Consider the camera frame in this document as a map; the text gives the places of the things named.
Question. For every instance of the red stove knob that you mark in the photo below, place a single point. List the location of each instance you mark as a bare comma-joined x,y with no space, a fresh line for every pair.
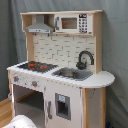
16,78
34,83

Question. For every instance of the black toy stovetop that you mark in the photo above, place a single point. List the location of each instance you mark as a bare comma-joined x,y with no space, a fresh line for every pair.
37,66

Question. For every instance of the grey range hood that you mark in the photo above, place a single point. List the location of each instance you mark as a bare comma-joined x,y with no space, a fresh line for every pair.
39,26

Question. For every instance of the white fridge door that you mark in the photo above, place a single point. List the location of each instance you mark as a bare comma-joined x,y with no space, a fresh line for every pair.
62,106

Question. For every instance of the black toy faucet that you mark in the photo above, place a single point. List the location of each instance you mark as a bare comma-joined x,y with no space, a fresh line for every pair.
82,63

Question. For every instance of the toy microwave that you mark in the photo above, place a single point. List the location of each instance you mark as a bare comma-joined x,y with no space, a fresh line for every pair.
74,23

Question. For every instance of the left red stove knob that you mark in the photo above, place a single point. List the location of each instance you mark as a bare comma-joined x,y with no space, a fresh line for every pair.
16,78

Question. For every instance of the grey toy sink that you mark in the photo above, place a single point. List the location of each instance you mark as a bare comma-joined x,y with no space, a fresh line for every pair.
73,74

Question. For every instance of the right red stove knob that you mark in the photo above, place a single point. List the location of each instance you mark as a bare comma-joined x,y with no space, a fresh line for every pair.
34,83

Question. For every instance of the wooden toy kitchen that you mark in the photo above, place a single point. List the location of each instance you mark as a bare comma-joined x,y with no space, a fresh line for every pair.
61,49

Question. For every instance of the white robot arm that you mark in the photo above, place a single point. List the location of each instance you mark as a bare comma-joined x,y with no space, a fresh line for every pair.
20,121

